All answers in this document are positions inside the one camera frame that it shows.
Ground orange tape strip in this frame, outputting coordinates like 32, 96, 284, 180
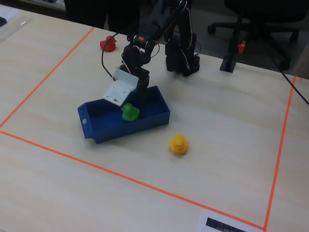
263, 76, 297, 230
0, 130, 266, 230
0, 26, 95, 129

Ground yellow rubber duck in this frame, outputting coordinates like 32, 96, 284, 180
169, 134, 189, 156

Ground green rubber duck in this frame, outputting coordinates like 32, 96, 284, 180
121, 102, 140, 122

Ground red rubber duck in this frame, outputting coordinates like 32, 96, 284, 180
99, 35, 118, 53

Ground thick black cable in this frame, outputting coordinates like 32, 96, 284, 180
270, 54, 309, 106

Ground white paper label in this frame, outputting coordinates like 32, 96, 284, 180
196, 209, 264, 232

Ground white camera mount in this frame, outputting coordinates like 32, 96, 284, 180
102, 68, 139, 107

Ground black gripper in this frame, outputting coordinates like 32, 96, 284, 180
121, 44, 151, 115

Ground blue plastic box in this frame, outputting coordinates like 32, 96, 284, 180
77, 85, 171, 145

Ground thin black camera cable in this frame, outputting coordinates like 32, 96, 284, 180
100, 32, 119, 80

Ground black office chair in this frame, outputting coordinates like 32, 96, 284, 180
207, 0, 305, 71

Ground black clamp with red knob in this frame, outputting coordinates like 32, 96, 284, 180
219, 29, 247, 73

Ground white paper sheets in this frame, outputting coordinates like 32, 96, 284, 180
0, 4, 20, 25

